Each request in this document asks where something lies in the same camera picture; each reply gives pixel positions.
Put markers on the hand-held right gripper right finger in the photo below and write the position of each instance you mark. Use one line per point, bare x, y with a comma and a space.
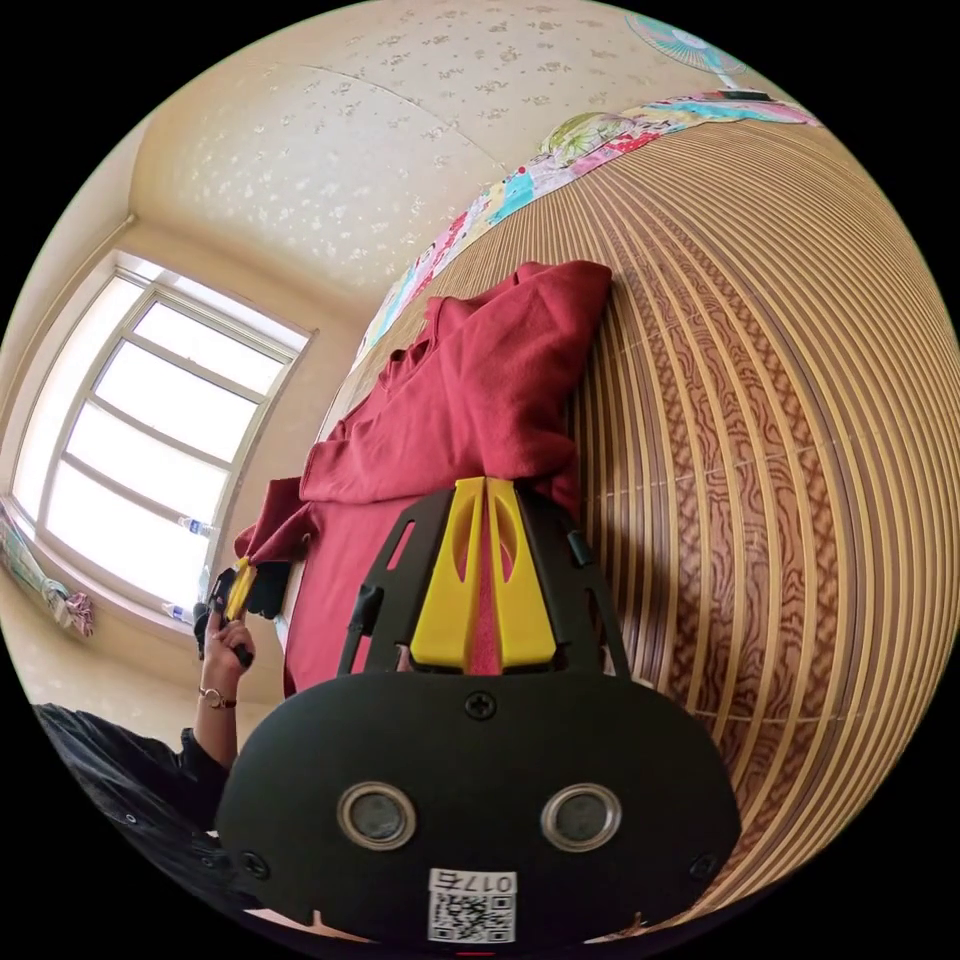
529, 607

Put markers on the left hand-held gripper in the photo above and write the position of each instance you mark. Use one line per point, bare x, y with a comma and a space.
271, 589

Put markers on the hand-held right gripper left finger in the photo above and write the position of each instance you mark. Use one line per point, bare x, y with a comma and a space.
448, 600

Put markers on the red long sleeve sweater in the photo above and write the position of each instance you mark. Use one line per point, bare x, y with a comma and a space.
465, 390

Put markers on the person's left forearm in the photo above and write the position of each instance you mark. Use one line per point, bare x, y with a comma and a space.
216, 720

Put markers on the person's left hand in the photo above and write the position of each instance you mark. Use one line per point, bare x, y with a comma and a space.
225, 660

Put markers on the patterned curtain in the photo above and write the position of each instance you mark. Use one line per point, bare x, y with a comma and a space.
52, 592

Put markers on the person's body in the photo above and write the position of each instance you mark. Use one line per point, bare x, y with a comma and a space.
127, 810

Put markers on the bed with woven mat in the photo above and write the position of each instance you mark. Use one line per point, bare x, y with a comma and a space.
750, 420

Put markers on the floral pillow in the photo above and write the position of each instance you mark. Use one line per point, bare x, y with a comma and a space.
581, 135

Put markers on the standing fan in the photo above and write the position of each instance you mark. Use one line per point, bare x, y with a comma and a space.
686, 45

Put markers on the window with white frame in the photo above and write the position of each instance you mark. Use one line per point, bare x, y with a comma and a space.
161, 442

